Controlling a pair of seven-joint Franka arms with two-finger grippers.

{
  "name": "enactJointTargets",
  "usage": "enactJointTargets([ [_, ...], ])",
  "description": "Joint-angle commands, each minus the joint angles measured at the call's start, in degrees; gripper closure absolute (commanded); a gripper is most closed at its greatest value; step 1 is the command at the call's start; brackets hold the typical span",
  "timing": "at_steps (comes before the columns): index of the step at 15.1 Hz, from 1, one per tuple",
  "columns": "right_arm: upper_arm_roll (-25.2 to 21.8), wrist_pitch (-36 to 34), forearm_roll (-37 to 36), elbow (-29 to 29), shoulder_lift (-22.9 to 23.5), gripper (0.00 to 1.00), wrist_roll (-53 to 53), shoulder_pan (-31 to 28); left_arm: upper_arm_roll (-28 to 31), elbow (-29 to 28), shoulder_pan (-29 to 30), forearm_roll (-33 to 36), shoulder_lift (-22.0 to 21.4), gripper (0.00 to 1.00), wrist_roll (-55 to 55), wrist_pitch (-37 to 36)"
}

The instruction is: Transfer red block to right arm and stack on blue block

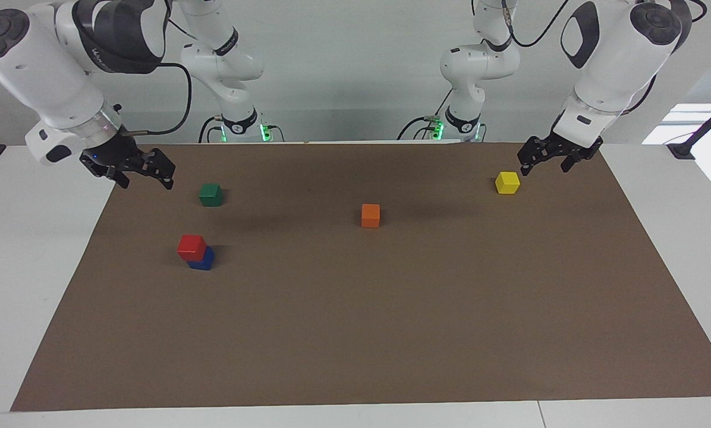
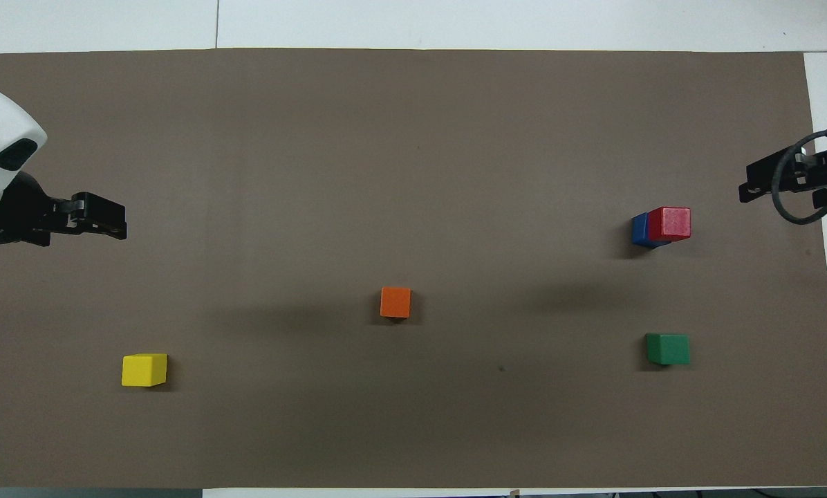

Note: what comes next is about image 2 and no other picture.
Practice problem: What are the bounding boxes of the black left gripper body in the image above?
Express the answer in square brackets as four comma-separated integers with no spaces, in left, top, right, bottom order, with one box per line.
[0,171,76,247]

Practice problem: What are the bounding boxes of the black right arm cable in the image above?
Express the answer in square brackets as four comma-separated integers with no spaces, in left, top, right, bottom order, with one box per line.
[771,129,827,225]

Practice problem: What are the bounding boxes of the brown paper mat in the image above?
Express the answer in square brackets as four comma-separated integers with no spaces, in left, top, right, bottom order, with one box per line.
[0,48,827,490]

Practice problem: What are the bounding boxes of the yellow wooden block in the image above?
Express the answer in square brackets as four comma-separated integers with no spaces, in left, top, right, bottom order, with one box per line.
[121,353,169,388]

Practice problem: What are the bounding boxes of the orange wooden block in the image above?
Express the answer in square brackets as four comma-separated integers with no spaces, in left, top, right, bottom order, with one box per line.
[380,287,412,320]

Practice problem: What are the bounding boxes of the blue wooden block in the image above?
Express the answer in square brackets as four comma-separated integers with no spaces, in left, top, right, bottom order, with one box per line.
[631,212,671,250]

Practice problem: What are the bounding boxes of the green wooden block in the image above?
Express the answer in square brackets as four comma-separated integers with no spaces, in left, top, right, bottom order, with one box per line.
[646,333,691,366]

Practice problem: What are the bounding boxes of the red wooden block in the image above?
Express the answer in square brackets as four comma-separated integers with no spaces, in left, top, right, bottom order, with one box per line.
[647,206,691,243]

